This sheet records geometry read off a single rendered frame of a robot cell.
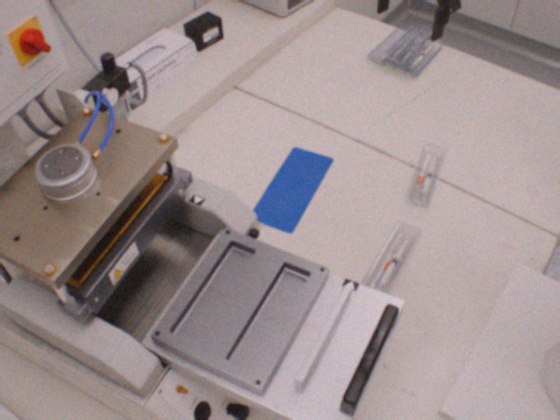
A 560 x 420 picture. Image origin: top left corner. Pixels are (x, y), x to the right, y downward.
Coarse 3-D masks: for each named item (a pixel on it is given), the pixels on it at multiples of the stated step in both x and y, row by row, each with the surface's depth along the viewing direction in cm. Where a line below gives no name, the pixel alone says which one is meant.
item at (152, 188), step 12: (156, 180) 80; (144, 192) 79; (156, 192) 79; (132, 204) 77; (144, 204) 77; (120, 216) 76; (132, 216) 76; (120, 228) 74; (108, 240) 73; (96, 252) 72; (108, 252) 73; (84, 264) 71; (96, 264) 71; (72, 276) 70; (84, 276) 70; (72, 288) 72
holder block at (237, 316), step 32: (224, 256) 81; (256, 256) 79; (288, 256) 79; (192, 288) 76; (224, 288) 78; (256, 288) 76; (288, 288) 78; (320, 288) 77; (160, 320) 73; (192, 320) 74; (224, 320) 73; (256, 320) 74; (288, 320) 73; (192, 352) 70; (224, 352) 70; (256, 352) 71; (256, 384) 67
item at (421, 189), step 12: (432, 144) 125; (420, 156) 123; (432, 156) 123; (444, 156) 123; (420, 168) 121; (432, 168) 121; (420, 180) 118; (432, 180) 118; (408, 192) 116; (420, 192) 116; (432, 192) 116
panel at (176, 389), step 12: (168, 372) 75; (180, 372) 77; (168, 384) 75; (180, 384) 77; (192, 384) 79; (204, 384) 81; (156, 396) 74; (168, 396) 75; (180, 396) 77; (192, 396) 79; (204, 396) 81; (216, 396) 83; (180, 408) 77; (192, 408) 79; (216, 408) 83
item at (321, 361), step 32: (320, 320) 75; (352, 320) 75; (160, 352) 72; (288, 352) 72; (320, 352) 70; (352, 352) 72; (224, 384) 70; (288, 384) 70; (320, 384) 69; (288, 416) 67; (320, 416) 67; (352, 416) 67
